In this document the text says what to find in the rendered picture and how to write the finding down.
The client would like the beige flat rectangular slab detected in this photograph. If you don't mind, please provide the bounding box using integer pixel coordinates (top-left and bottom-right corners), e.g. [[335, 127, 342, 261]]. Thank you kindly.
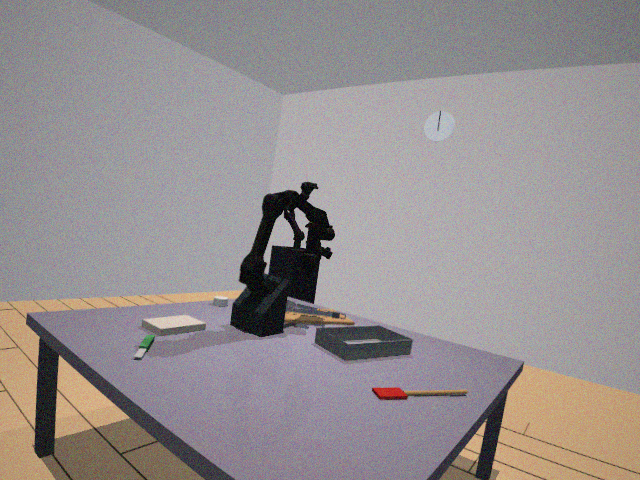
[[142, 315, 206, 336]]

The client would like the light wooden board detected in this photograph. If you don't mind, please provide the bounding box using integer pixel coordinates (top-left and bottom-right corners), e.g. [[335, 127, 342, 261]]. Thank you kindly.
[[284, 309, 355, 325]]

